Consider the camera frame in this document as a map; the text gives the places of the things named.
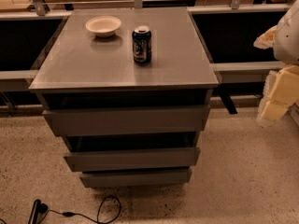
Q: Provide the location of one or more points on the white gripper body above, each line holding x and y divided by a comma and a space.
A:
288, 41

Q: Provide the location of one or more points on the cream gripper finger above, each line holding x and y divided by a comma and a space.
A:
266, 40
270, 111

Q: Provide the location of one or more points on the grey drawer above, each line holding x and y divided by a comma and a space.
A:
133, 120
132, 159
135, 178

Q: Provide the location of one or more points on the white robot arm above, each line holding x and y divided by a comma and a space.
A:
286, 48

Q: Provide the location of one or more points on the grey drawer cabinet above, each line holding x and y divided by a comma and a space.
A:
84, 71

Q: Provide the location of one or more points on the grey bottom drawer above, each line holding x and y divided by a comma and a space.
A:
135, 178

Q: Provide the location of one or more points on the grey top drawer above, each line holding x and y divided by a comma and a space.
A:
133, 120

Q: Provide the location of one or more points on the dark blue soda can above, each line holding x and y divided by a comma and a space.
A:
141, 37

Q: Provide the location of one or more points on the white paper bowl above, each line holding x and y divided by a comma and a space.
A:
103, 26

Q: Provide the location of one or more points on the black power adapter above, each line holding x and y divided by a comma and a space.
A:
38, 212

